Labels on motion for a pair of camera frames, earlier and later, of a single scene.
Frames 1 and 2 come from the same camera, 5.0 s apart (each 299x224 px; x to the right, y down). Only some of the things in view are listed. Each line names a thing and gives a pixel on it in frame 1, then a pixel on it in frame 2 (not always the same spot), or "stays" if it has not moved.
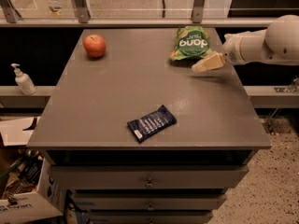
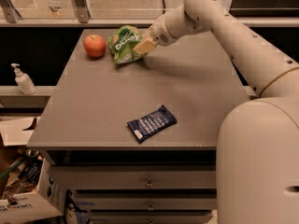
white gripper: [234, 49] to [160, 31]
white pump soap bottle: [23, 81] stays
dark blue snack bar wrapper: [150, 123] stays
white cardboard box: [48, 201] stays
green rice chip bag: [191, 42] to [121, 42]
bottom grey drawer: [150, 217] stays
